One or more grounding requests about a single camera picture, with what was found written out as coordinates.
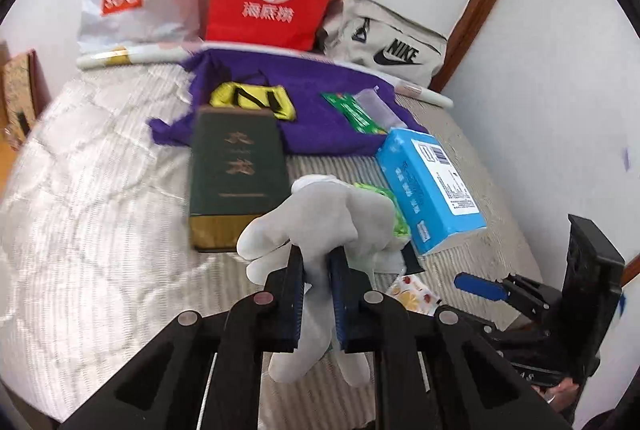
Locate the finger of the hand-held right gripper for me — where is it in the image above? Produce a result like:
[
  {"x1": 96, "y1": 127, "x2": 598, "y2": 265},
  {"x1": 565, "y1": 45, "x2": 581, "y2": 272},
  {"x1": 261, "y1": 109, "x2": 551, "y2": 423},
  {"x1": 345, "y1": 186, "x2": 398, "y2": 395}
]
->
[{"x1": 454, "y1": 272, "x2": 546, "y2": 311}]

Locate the grey waist bag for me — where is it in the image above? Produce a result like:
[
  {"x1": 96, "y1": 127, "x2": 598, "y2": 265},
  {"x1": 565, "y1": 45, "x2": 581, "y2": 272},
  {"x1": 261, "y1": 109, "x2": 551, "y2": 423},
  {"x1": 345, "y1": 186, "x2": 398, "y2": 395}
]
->
[{"x1": 320, "y1": 0, "x2": 448, "y2": 87}]

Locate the green wipes packet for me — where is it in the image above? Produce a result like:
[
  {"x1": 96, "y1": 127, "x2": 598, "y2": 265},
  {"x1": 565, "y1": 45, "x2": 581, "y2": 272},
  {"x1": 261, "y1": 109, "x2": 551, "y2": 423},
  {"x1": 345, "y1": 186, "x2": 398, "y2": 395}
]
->
[{"x1": 320, "y1": 91, "x2": 391, "y2": 136}]

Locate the purple towel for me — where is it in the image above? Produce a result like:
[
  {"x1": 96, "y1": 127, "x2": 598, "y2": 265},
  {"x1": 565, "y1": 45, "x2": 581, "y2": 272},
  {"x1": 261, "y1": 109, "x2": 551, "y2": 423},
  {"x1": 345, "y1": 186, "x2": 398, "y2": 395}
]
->
[{"x1": 146, "y1": 49, "x2": 428, "y2": 157}]

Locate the fruit print packet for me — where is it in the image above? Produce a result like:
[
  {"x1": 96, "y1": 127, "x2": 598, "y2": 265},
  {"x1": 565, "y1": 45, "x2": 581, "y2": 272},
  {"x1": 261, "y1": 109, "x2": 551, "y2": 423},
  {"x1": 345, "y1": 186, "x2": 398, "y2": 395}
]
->
[{"x1": 385, "y1": 274, "x2": 443, "y2": 311}]

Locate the dark green gold box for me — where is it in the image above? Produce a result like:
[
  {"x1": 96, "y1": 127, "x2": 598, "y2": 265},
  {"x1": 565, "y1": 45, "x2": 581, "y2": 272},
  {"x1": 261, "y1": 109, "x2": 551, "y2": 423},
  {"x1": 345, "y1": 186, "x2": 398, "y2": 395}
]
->
[{"x1": 187, "y1": 106, "x2": 291, "y2": 253}]

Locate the translucent plastic pouch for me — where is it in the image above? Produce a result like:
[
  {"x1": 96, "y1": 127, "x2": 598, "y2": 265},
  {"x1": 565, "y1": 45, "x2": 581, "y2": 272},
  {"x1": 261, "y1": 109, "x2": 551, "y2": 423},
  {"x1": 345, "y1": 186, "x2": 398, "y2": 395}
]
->
[{"x1": 352, "y1": 85, "x2": 401, "y2": 131}]

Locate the person's right hand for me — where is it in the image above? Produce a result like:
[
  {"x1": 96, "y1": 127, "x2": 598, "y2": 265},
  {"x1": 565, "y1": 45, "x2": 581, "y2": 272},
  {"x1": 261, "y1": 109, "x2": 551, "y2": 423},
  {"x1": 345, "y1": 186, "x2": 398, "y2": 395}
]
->
[{"x1": 545, "y1": 377, "x2": 583, "y2": 408}]

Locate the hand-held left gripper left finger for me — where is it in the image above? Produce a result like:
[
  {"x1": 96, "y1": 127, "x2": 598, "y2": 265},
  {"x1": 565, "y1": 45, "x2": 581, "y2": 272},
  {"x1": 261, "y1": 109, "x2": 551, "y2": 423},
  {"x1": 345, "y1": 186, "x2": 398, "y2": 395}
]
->
[{"x1": 60, "y1": 247, "x2": 307, "y2": 430}]

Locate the patterned brown box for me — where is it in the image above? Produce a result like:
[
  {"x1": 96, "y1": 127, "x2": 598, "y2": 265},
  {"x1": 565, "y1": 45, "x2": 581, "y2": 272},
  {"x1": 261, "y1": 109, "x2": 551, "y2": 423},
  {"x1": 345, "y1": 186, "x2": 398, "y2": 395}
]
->
[{"x1": 0, "y1": 49, "x2": 41, "y2": 146}]

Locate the white plush toy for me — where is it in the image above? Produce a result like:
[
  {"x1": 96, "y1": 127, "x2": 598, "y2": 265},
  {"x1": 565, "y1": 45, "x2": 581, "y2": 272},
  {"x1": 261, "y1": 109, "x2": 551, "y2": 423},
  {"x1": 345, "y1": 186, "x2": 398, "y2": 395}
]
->
[{"x1": 236, "y1": 175, "x2": 406, "y2": 387}]

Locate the blue tissue pack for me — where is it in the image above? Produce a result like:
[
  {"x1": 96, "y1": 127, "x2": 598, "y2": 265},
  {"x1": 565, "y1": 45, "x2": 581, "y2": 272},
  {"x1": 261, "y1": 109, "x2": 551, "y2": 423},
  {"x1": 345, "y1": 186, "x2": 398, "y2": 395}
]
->
[{"x1": 375, "y1": 127, "x2": 488, "y2": 256}]

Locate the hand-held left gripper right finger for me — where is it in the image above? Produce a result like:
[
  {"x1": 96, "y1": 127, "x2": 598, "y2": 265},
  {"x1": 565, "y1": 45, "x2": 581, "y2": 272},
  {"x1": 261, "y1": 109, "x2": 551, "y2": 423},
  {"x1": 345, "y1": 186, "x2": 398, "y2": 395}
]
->
[{"x1": 327, "y1": 247, "x2": 573, "y2": 430}]

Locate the white printed paper roll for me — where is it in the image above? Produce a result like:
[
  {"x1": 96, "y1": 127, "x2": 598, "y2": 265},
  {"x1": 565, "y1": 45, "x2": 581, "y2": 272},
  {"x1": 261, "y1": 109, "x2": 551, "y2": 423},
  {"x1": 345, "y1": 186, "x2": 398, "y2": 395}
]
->
[{"x1": 75, "y1": 41, "x2": 453, "y2": 110}]

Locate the green tissue pack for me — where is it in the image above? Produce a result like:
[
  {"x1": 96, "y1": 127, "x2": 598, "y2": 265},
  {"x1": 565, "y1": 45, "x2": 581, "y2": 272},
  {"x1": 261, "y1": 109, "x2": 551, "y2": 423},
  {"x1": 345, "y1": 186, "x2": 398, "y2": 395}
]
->
[{"x1": 352, "y1": 181, "x2": 411, "y2": 246}]

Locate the yellow black cloth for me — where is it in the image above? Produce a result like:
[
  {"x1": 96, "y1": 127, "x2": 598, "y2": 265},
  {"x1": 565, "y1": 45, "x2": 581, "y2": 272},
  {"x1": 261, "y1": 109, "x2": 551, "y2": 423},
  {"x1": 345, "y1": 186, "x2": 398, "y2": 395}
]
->
[{"x1": 209, "y1": 80, "x2": 296, "y2": 123}]

